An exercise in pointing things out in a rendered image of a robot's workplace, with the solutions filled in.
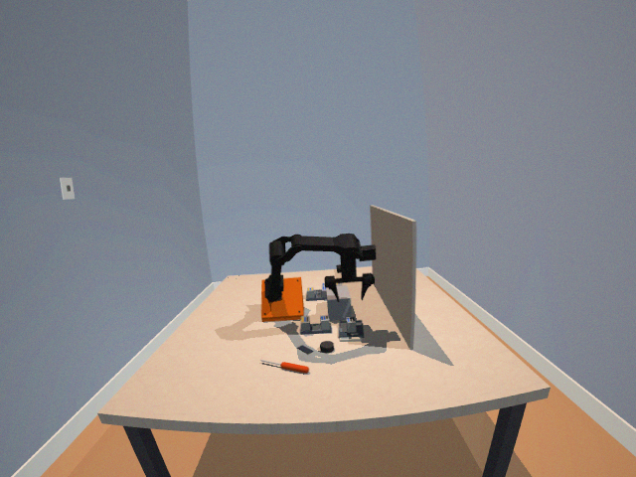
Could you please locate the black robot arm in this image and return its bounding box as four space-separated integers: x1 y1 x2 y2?
264 234 376 303

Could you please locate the orange-handled screwdriver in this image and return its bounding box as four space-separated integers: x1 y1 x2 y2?
262 360 310 374

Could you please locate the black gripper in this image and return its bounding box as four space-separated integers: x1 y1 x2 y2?
325 263 375 302

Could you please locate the beige flat panel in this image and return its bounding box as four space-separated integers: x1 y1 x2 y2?
370 205 417 350

